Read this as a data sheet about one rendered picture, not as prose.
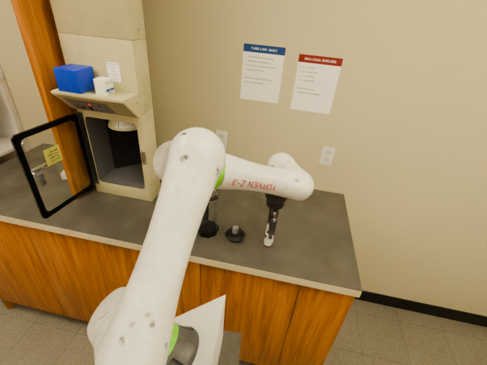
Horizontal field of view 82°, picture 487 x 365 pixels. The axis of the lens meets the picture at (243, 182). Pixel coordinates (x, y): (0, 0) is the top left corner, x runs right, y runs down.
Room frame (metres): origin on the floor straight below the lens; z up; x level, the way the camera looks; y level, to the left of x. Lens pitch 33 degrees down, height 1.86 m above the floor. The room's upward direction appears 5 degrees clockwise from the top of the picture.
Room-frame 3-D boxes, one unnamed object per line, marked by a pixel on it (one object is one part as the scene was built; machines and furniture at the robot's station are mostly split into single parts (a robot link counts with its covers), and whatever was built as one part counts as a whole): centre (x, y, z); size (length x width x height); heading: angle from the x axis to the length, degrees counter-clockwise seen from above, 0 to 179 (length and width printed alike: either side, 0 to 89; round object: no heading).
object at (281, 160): (0.93, -0.14, 1.34); 0.13 x 0.11 x 0.14; 23
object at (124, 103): (1.14, 0.64, 1.46); 0.32 x 0.12 x 0.10; 82
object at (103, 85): (1.13, 0.60, 1.54); 0.05 x 0.05 x 0.06; 78
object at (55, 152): (1.05, 0.83, 1.19); 0.30 x 0.01 x 0.40; 165
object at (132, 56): (1.32, 0.62, 1.33); 0.32 x 0.25 x 0.77; 82
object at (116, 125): (1.29, 0.60, 1.34); 0.18 x 0.18 x 0.05
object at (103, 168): (1.32, 0.62, 1.19); 0.26 x 0.24 x 0.35; 82
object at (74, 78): (1.15, 0.72, 1.56); 0.10 x 0.10 x 0.09; 82
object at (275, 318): (1.23, 0.45, 0.45); 2.05 x 0.67 x 0.90; 82
